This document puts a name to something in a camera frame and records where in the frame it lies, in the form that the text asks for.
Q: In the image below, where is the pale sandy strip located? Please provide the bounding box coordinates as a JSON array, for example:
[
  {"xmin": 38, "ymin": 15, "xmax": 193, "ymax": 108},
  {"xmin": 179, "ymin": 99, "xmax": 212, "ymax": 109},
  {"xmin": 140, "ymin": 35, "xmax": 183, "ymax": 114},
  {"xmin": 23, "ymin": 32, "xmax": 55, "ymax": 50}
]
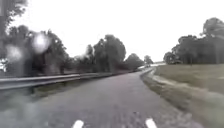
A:
[{"xmin": 146, "ymin": 68, "xmax": 224, "ymax": 108}]

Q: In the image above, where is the group of trees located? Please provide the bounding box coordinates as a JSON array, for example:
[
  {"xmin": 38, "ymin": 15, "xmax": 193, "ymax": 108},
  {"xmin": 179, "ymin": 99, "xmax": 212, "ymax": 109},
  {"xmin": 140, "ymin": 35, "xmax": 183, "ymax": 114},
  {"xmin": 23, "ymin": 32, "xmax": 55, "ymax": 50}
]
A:
[{"xmin": 162, "ymin": 17, "xmax": 224, "ymax": 66}]

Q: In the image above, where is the grey asphalt path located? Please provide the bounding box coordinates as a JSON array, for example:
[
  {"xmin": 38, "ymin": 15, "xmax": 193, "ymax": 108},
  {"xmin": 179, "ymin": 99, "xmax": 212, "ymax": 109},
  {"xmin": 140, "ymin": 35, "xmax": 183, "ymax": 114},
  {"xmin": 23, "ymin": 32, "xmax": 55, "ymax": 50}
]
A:
[{"xmin": 19, "ymin": 68, "xmax": 204, "ymax": 128}]

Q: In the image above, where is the metal guardrail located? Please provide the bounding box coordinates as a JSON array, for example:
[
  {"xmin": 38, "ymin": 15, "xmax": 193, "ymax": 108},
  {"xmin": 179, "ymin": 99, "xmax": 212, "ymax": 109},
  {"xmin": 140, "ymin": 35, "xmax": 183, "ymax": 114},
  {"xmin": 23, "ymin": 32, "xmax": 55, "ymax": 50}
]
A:
[{"xmin": 0, "ymin": 70, "xmax": 134, "ymax": 92}]

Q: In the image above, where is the robot's own part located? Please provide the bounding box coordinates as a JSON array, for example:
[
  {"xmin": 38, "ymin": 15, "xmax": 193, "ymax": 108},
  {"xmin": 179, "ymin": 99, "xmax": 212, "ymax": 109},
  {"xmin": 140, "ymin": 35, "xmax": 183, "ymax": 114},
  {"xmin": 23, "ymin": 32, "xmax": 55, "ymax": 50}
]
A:
[
  {"xmin": 72, "ymin": 119, "xmax": 85, "ymax": 128},
  {"xmin": 144, "ymin": 117, "xmax": 158, "ymax": 128}
]

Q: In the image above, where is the row of trees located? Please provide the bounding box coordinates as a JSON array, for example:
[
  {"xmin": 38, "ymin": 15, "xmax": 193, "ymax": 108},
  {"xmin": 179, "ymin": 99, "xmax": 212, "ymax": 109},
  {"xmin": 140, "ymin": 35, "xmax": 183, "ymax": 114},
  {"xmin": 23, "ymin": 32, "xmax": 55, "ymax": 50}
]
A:
[{"xmin": 0, "ymin": 0, "xmax": 154, "ymax": 77}]

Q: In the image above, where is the grass verge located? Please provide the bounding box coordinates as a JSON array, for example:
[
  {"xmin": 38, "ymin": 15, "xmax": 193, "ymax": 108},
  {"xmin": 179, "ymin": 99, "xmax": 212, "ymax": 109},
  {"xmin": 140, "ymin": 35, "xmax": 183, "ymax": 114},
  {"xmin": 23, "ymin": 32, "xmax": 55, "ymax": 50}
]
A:
[{"xmin": 139, "ymin": 63, "xmax": 224, "ymax": 128}]

